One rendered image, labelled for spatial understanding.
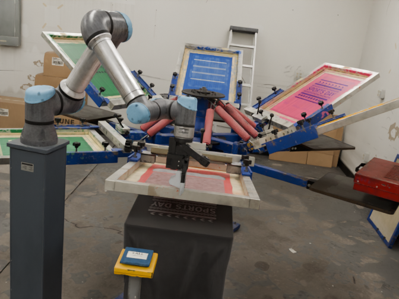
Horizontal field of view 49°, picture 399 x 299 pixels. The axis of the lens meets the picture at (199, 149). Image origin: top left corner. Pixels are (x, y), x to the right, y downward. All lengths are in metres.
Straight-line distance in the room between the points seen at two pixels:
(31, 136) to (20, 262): 0.59
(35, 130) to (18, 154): 0.12
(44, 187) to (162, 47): 4.59
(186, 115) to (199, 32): 4.70
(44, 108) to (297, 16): 4.85
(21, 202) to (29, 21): 4.97
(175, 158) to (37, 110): 0.62
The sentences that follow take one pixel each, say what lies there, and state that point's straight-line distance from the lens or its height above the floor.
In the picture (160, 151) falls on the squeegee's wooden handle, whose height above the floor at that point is 1.13.
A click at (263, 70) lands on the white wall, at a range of 6.31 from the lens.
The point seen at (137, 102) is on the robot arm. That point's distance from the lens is 1.55.
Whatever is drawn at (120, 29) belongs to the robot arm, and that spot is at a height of 1.70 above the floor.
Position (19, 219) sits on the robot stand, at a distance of 2.07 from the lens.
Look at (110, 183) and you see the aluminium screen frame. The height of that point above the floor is 1.15.
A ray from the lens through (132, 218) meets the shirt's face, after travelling 1.88.
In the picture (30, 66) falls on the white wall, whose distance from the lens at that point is 6.85.
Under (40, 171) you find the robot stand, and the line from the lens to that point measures 1.93.
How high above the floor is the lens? 1.76
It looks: 16 degrees down
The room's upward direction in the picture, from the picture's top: 7 degrees clockwise
